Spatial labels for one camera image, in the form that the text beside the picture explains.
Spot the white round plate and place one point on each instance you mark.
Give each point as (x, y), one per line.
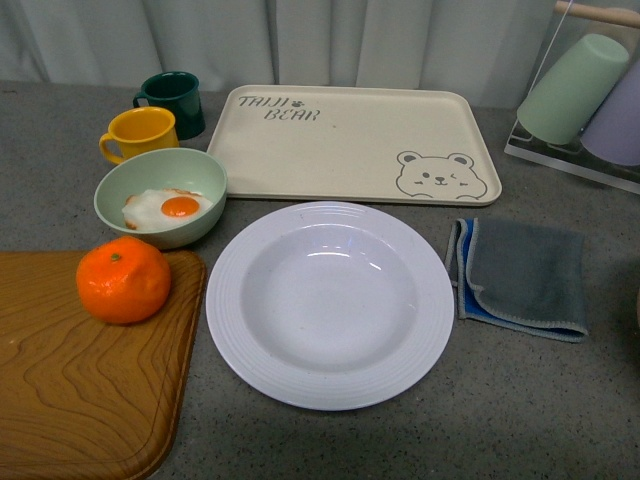
(330, 306)

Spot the orange mandarin fruit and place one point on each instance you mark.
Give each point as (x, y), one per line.
(123, 281)

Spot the beige bear serving tray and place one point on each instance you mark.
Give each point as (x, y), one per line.
(354, 144)

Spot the light green bowl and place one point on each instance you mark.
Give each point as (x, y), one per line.
(176, 168)

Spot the fake fried egg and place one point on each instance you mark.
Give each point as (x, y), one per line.
(159, 210)

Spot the dark green mug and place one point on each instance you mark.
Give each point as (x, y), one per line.
(178, 92)

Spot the grey blue folded cloth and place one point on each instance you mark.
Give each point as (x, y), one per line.
(523, 277)

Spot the yellow mug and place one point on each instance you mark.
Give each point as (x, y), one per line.
(137, 131)

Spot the clear acrylic cup rack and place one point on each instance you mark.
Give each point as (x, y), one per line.
(573, 158)

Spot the light green plastic cup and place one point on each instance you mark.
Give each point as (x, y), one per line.
(570, 92)

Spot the wooden cutting board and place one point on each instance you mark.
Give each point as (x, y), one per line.
(82, 399)

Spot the lavender plastic cup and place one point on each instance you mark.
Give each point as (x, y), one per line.
(613, 132)

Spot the wooden rack handle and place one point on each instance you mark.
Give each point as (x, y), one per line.
(612, 16)

